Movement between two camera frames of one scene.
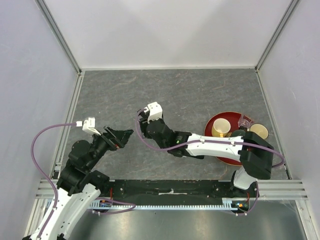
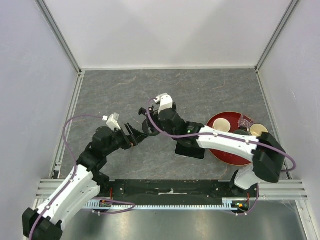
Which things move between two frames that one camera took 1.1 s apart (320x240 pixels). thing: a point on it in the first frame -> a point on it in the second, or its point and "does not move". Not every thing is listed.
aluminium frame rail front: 267,190 does not move
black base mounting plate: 183,191 does not move
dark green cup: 238,133 does not move
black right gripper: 143,123 -> 174,108
